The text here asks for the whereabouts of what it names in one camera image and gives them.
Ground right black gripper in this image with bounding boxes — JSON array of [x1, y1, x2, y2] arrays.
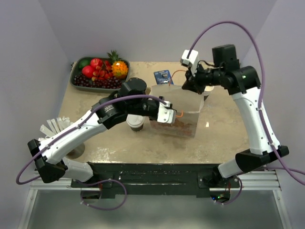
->
[[183, 61, 224, 95]]

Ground black paper coffee cup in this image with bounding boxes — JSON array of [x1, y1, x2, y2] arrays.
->
[[130, 124, 143, 132]]

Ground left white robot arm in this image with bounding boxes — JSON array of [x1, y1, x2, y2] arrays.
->
[[28, 78, 175, 187]]

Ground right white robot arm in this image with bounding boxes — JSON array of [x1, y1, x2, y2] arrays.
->
[[180, 44, 289, 187]]

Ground blue blister pack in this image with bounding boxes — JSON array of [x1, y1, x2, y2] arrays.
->
[[153, 70, 174, 84]]

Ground stack of paper cups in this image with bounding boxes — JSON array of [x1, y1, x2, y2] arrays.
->
[[203, 86, 214, 101]]

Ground orange pineapple toy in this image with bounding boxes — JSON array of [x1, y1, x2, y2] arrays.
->
[[107, 50, 129, 80]]

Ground red cherries bunch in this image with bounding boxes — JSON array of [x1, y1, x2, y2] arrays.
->
[[91, 61, 113, 81]]

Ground red apple back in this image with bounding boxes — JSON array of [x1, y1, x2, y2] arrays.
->
[[90, 58, 103, 70]]

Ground red apple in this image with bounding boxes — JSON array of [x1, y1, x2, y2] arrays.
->
[[81, 65, 95, 79], [90, 58, 103, 70]]

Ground red apple front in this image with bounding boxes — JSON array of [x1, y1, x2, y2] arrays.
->
[[81, 65, 95, 79]]

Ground dark red grape bunch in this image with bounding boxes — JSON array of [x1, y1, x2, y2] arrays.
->
[[72, 73, 122, 89]]

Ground green apple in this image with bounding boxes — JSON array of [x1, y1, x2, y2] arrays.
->
[[78, 59, 91, 69]]

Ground grey fruit tray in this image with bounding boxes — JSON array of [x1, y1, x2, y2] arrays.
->
[[70, 57, 130, 94]]

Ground grey straw holder cup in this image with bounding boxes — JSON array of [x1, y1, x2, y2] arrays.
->
[[66, 143, 85, 159]]

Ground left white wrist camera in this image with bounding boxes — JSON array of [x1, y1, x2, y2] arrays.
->
[[157, 101, 176, 124]]

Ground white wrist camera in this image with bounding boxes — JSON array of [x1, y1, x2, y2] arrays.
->
[[157, 101, 176, 124], [180, 50, 199, 76]]

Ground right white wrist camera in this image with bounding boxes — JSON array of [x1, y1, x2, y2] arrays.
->
[[180, 50, 199, 76]]

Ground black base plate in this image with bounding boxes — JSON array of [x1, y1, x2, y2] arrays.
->
[[71, 163, 240, 198]]

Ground aluminium frame rail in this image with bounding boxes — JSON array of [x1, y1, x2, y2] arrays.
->
[[27, 170, 292, 229]]

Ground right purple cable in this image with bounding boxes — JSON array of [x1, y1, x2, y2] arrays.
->
[[187, 21, 305, 206]]

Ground purple cable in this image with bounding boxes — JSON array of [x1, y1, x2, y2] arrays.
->
[[187, 21, 305, 206], [15, 94, 169, 210]]

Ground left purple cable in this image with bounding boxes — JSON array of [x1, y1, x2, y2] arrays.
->
[[15, 94, 169, 210]]

